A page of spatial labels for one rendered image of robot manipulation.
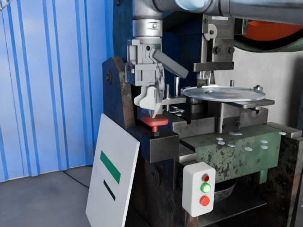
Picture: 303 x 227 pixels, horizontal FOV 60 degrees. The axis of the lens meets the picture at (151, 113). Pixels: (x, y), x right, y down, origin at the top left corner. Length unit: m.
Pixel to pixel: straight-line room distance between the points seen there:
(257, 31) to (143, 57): 0.76
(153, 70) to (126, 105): 0.53
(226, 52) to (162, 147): 0.44
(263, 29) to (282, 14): 0.69
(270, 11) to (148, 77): 0.31
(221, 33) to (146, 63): 0.42
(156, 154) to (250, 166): 0.41
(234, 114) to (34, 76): 1.43
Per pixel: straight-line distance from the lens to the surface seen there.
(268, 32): 1.30
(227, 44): 1.00
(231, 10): 0.68
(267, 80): 3.14
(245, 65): 2.87
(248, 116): 1.08
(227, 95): 0.94
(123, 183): 1.14
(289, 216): 1.22
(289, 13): 0.63
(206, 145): 0.85
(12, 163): 2.14
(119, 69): 1.21
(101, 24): 2.06
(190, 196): 0.75
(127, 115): 1.18
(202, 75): 1.06
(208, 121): 0.95
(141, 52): 0.67
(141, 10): 0.67
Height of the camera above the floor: 0.95
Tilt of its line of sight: 15 degrees down
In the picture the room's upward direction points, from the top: straight up
